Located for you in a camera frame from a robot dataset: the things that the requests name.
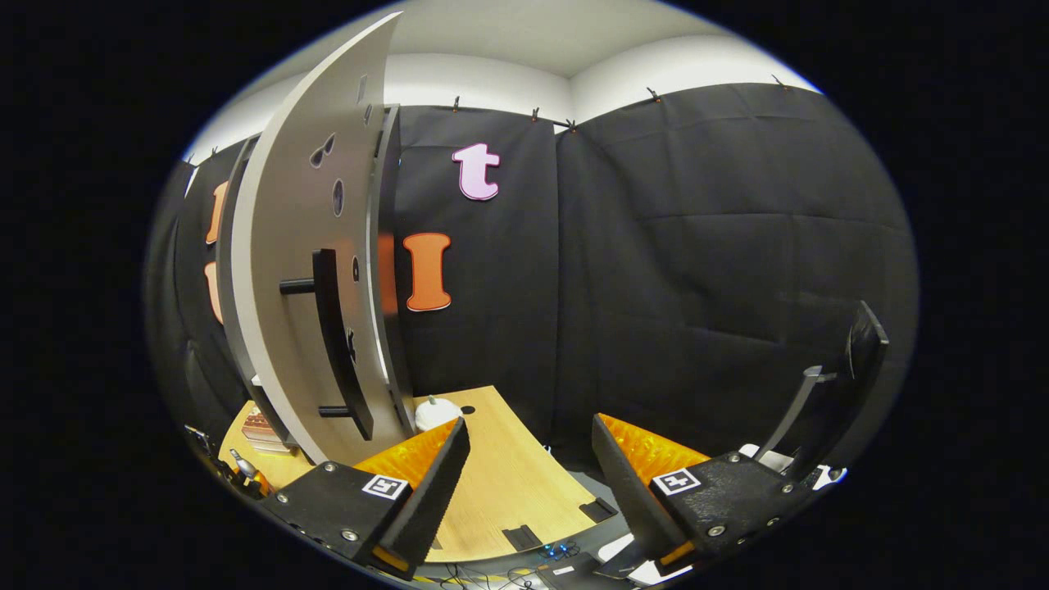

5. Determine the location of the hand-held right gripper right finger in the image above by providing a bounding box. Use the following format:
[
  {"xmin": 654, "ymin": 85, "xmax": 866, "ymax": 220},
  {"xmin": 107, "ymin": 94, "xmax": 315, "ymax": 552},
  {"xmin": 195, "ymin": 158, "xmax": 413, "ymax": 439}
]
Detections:
[{"xmin": 592, "ymin": 412, "xmax": 820, "ymax": 576}]

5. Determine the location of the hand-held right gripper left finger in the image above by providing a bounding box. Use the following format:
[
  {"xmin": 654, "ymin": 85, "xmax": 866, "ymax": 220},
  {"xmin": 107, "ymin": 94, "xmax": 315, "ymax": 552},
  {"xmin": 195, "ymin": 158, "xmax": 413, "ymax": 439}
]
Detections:
[{"xmin": 256, "ymin": 416, "xmax": 472, "ymax": 580}]

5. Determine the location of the reddish brown coaster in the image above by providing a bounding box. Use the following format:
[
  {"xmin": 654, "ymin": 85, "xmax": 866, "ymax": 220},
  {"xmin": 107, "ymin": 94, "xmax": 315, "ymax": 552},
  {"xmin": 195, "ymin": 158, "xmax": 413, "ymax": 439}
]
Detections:
[{"xmin": 240, "ymin": 404, "xmax": 297, "ymax": 454}]

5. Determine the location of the grey cabinet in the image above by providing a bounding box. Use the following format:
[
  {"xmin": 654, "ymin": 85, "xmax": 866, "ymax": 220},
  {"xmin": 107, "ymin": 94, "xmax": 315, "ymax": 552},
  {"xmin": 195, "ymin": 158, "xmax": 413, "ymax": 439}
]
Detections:
[{"xmin": 215, "ymin": 102, "xmax": 420, "ymax": 452}]

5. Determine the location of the black cabinet door handle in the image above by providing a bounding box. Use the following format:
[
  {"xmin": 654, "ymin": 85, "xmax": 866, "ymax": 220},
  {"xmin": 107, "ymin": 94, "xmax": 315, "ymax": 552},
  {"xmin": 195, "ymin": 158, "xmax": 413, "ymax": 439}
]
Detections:
[{"xmin": 279, "ymin": 248, "xmax": 375, "ymax": 442}]

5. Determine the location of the beige cabinet door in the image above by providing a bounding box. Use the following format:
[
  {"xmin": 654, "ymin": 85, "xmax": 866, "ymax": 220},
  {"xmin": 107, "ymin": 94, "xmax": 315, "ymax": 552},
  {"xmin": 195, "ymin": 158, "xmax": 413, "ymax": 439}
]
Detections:
[{"xmin": 229, "ymin": 10, "xmax": 411, "ymax": 466}]

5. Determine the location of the white round device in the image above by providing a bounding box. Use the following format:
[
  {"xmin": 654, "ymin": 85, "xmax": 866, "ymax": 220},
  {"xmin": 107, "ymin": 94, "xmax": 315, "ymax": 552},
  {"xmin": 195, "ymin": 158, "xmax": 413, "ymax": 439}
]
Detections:
[{"xmin": 414, "ymin": 395, "xmax": 464, "ymax": 433}]

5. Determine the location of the black backdrop cloth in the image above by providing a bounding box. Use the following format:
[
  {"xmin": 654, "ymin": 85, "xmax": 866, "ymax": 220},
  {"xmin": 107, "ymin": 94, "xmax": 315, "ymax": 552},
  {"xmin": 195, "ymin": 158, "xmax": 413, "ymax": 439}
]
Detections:
[{"xmin": 146, "ymin": 82, "xmax": 919, "ymax": 476}]

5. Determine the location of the row of backdrop clips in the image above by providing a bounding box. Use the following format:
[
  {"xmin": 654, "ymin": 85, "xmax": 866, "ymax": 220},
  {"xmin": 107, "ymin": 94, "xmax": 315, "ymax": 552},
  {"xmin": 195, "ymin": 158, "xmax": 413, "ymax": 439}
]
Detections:
[{"xmin": 184, "ymin": 74, "xmax": 792, "ymax": 161}]

